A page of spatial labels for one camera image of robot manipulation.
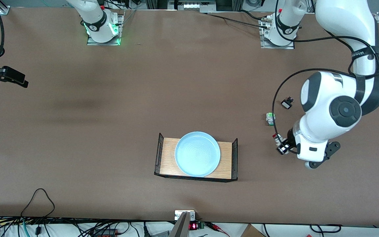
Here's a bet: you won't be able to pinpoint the red push button switch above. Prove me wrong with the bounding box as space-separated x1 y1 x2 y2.
272 133 289 154

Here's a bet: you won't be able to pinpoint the light blue round plate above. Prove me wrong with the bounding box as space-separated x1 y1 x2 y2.
175 131 221 177

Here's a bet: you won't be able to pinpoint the silver metal clamp plate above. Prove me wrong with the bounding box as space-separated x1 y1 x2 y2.
174 210 196 221

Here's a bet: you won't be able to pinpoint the brown cardboard piece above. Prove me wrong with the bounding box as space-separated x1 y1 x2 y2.
240 224 266 237

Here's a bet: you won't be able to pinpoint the black power strip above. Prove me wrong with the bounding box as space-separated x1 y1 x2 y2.
91 228 119 237

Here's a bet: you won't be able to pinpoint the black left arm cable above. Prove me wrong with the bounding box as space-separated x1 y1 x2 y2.
272 0 379 155

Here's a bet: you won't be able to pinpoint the black curved cable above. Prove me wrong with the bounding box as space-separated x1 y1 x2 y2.
309 224 342 234

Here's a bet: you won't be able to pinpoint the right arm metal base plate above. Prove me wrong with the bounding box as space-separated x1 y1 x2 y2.
87 9 125 46

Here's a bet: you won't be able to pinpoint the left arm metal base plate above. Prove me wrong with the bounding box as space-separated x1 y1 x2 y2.
259 15 296 50

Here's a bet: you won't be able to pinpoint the red wire leads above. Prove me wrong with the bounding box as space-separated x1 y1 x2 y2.
205 222 231 237

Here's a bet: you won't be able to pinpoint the black looped cable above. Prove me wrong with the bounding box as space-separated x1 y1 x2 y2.
20 188 56 218

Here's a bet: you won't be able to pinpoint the black wire tray wooden base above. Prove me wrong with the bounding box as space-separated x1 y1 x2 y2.
154 133 239 182

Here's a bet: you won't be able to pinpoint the grey metal post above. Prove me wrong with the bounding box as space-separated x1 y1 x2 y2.
169 211 191 237

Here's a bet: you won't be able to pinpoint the black cable across table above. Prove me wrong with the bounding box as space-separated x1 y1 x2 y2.
206 10 269 29

